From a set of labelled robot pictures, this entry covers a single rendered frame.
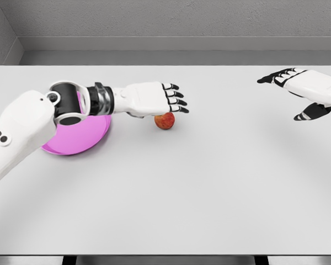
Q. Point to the pink plate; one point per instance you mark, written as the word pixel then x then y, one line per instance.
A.
pixel 77 138

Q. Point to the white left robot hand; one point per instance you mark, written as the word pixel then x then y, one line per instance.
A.
pixel 146 98

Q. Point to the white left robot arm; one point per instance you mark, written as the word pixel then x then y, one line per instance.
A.
pixel 30 121

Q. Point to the red apple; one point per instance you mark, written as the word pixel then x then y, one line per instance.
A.
pixel 165 121

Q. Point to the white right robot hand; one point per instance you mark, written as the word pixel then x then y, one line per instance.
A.
pixel 300 82

